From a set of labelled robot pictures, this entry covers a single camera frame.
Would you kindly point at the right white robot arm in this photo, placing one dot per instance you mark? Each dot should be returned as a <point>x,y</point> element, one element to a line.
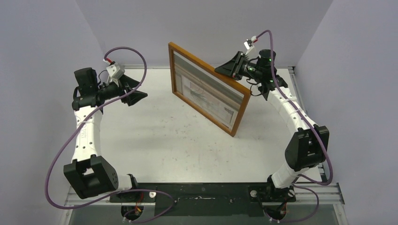
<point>309,141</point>

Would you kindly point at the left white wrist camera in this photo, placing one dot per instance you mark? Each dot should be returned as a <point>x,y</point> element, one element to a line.
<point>115,72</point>

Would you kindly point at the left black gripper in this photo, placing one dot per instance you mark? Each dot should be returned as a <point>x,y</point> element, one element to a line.
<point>133,97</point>

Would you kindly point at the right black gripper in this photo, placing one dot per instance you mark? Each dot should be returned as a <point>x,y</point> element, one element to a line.
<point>237,66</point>

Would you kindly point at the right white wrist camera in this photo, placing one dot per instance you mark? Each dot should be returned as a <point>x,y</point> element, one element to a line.
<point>250,48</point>

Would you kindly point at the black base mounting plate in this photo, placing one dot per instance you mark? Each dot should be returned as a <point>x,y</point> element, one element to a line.
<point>208,199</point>

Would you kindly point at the printed plant photo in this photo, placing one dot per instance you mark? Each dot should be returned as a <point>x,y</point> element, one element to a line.
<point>211,99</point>

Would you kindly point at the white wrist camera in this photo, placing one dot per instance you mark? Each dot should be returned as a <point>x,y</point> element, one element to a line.
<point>250,48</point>
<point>115,72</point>

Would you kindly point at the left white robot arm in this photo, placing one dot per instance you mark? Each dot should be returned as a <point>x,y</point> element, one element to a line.
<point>89,173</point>

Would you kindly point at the wooden picture frame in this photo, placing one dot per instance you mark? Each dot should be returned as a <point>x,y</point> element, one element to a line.
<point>217,97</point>

